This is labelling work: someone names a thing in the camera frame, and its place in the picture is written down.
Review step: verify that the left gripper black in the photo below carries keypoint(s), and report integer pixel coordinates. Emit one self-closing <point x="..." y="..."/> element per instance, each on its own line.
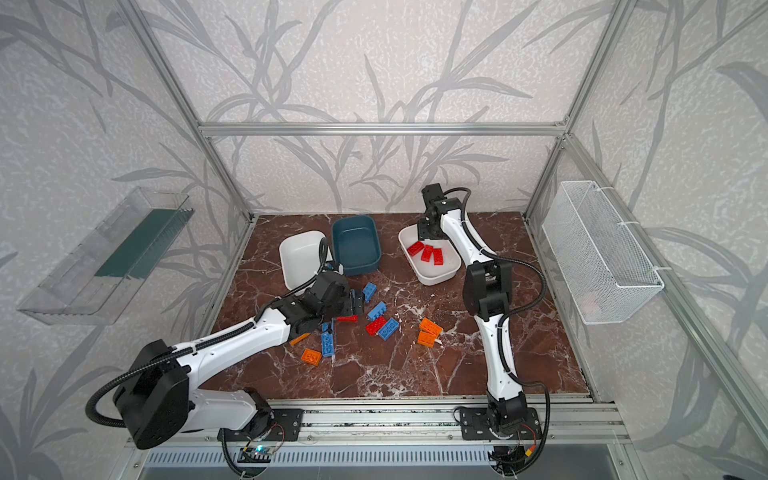
<point x="350" y="303"/>

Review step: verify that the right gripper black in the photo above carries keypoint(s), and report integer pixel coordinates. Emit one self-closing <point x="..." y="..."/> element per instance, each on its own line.
<point x="428" y="227"/>

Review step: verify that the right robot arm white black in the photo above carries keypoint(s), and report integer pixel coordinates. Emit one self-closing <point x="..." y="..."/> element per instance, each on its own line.
<point x="488" y="296"/>

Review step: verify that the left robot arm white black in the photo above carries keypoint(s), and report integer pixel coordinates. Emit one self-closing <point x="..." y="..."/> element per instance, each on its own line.
<point x="162" y="394"/>

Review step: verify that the right white plastic bin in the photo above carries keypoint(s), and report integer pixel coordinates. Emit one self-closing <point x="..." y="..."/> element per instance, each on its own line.
<point x="427" y="273"/>

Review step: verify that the white plastic bin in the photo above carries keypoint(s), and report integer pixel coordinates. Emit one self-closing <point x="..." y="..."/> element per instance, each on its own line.
<point x="299" y="256"/>
<point x="427" y="273"/>

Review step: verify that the orange brick front left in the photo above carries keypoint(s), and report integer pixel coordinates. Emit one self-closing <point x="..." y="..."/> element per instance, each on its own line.
<point x="311" y="357"/>

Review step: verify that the orange brick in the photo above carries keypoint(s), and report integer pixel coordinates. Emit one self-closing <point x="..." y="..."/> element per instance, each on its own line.
<point x="427" y="339"/>
<point x="430" y="327"/>
<point x="311" y="357"/>

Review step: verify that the orange hinged plate bricks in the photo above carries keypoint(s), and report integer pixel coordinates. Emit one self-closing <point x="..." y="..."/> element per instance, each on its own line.
<point x="299" y="339"/>

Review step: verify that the teal plastic bin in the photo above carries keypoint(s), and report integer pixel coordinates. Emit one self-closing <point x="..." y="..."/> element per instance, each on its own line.
<point x="356" y="245"/>

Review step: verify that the left white plastic bin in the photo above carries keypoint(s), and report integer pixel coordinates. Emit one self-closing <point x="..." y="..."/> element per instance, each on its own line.
<point x="299" y="256"/>

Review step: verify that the orange brick right upper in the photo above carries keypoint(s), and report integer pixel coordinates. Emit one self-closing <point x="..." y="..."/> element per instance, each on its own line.
<point x="430" y="327"/>

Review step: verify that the orange brick right lower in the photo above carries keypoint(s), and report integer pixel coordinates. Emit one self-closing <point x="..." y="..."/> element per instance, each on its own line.
<point x="427" y="339"/>

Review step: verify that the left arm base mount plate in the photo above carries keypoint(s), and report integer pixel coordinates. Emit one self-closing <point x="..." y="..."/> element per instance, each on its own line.
<point x="275" y="425"/>

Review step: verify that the left controller board with wires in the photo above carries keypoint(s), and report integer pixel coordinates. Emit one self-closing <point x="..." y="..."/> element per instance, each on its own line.
<point x="253" y="454"/>

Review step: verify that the controller board with wires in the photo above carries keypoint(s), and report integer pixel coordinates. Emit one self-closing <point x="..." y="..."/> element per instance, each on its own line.
<point x="253" y="454"/>
<point x="509" y="460"/>

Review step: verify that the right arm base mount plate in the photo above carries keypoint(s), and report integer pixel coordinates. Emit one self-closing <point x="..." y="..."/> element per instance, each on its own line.
<point x="480" y="423"/>

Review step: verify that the white wire mesh basket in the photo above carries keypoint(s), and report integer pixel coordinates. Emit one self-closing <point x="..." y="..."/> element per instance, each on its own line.
<point x="607" y="272"/>

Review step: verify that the right controller board with wires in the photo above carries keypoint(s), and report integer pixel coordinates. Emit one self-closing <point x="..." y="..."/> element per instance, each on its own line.
<point x="509" y="460"/>

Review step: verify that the aluminium front rail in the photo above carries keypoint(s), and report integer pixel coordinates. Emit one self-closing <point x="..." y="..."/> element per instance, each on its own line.
<point x="572" y="419"/>

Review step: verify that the clear plastic wall tray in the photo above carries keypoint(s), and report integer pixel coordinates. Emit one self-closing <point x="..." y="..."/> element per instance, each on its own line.
<point x="94" y="284"/>

